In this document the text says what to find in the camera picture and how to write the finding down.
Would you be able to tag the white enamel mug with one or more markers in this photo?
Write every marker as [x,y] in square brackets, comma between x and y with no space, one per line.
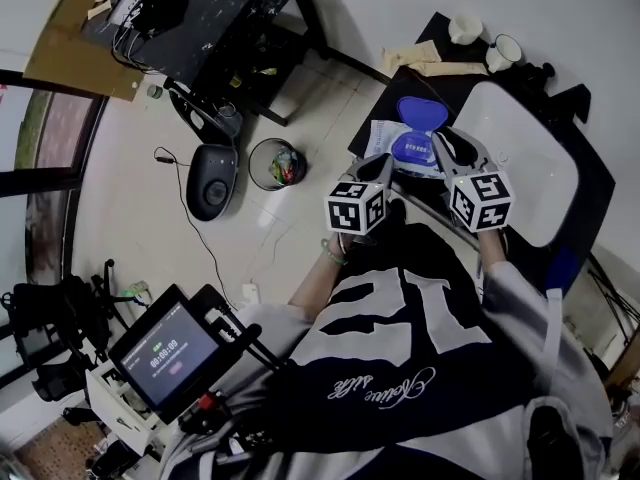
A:
[502,53]

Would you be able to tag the person's left forearm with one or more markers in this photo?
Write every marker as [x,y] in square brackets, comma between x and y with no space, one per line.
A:
[320,283]

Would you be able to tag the black tablet screen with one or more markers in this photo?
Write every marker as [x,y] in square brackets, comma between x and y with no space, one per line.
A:
[167,353]

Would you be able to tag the white basin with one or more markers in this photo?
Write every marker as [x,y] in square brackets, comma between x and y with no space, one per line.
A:
[520,158]

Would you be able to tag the white equipment box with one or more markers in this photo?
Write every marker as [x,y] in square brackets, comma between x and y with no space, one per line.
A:
[125,413]

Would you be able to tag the black soap dispenser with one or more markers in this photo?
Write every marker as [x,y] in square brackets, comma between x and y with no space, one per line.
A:
[537,74]

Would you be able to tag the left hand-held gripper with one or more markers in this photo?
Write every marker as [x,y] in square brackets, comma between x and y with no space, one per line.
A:
[352,213]

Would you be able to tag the black faucet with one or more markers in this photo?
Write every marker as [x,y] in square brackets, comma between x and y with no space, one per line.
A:
[570,103]

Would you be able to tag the person's grey and navy shirt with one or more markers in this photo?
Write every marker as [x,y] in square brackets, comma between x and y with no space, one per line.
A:
[400,368]

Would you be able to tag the black bag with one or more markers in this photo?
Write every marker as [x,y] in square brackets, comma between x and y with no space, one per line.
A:
[160,8]

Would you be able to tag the beige cloth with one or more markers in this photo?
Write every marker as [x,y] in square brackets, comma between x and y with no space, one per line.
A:
[425,58]

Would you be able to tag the wet wipe pack purple lid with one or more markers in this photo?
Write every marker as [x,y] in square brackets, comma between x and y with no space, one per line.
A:
[412,140]

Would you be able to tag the white cup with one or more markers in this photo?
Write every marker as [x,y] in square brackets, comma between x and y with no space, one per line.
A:
[465,28]

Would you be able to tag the dark grey appliance base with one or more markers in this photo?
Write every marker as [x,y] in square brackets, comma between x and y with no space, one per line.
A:
[212,183]

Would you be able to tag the brown cardboard sheet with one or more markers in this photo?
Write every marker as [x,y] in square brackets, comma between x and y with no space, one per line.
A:
[70,48]

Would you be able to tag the black window frame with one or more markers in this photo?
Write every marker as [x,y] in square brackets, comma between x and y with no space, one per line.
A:
[50,178]

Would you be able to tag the black marble side table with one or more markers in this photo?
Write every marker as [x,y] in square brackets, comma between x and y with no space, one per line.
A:
[225,18]

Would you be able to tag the black and white floor appliance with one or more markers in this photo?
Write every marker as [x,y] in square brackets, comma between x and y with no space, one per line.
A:
[192,108]

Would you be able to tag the person's right forearm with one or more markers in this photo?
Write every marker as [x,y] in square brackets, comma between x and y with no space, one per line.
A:
[490,250]

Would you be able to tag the clear plastic container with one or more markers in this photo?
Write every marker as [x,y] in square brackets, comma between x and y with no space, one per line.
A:
[229,118]

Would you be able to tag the black vanity counter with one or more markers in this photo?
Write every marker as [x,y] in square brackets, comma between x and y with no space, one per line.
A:
[590,178]

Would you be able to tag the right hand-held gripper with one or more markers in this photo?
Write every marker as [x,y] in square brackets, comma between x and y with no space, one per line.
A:
[482,200]

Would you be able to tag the beige paper scraps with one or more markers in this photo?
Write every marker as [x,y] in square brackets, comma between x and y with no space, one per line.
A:
[102,0]

